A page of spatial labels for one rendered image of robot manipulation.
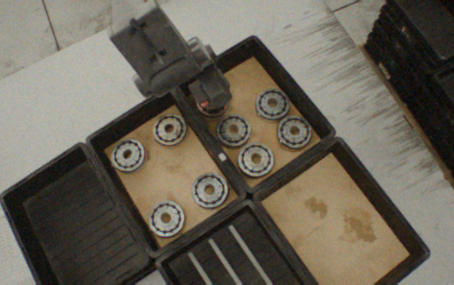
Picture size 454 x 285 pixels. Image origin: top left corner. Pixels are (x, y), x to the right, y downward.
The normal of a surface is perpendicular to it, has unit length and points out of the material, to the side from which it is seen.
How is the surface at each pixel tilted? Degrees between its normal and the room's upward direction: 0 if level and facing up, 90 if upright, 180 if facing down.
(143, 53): 58
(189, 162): 0
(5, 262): 0
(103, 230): 0
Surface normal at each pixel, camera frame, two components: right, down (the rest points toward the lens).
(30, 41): -0.05, -0.33
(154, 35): 0.22, 0.59
